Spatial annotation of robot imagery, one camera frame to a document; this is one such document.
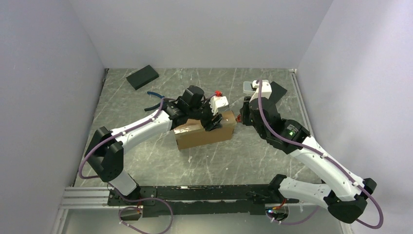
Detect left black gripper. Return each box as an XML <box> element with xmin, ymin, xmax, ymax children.
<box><xmin>188</xmin><ymin>96</ymin><xmax>223</xmax><ymax>131</ymax></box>

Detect brown cardboard express box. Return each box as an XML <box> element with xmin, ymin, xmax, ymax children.
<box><xmin>173</xmin><ymin>111</ymin><xmax>237</xmax><ymax>150</ymax></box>

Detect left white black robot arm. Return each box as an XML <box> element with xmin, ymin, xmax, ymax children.
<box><xmin>78</xmin><ymin>85</ymin><xmax>228</xmax><ymax>205</ymax></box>

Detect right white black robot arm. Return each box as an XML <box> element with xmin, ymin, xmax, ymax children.
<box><xmin>240</xmin><ymin>97</ymin><xmax>383</xmax><ymax>225</ymax></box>

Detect translucent white plastic box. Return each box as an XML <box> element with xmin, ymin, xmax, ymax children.
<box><xmin>243</xmin><ymin>81</ymin><xmax>255</xmax><ymax>95</ymax></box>

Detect right black foam block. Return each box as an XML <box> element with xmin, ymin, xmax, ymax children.
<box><xmin>269</xmin><ymin>81</ymin><xmax>287</xmax><ymax>103</ymax></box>

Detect black foam block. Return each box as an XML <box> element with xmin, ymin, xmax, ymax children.
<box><xmin>126</xmin><ymin>65</ymin><xmax>159</xmax><ymax>90</ymax></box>
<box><xmin>269</xmin><ymin>81</ymin><xmax>287</xmax><ymax>103</ymax></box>

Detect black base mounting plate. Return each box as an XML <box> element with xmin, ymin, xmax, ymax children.
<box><xmin>107</xmin><ymin>184</ymin><xmax>283</xmax><ymax>217</ymax></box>

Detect left black foam block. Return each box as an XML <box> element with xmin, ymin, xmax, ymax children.
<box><xmin>126</xmin><ymin>65</ymin><xmax>159</xmax><ymax>90</ymax></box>

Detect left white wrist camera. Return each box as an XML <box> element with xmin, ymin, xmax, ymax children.
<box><xmin>209</xmin><ymin>91</ymin><xmax>228</xmax><ymax>115</ymax></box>

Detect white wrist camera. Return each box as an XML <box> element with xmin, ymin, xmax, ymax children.
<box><xmin>209</xmin><ymin>91</ymin><xmax>228</xmax><ymax>115</ymax></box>
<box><xmin>251</xmin><ymin>79</ymin><xmax>272</xmax><ymax>100</ymax></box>

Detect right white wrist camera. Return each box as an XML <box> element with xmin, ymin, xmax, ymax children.
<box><xmin>251</xmin><ymin>79</ymin><xmax>272</xmax><ymax>100</ymax></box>

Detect blue handled pliers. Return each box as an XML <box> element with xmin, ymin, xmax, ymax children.
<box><xmin>143</xmin><ymin>91</ymin><xmax>165</xmax><ymax>112</ymax></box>

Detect aluminium frame rail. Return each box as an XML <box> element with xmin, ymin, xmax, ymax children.
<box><xmin>51</xmin><ymin>68</ymin><xmax>346</xmax><ymax>234</ymax></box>

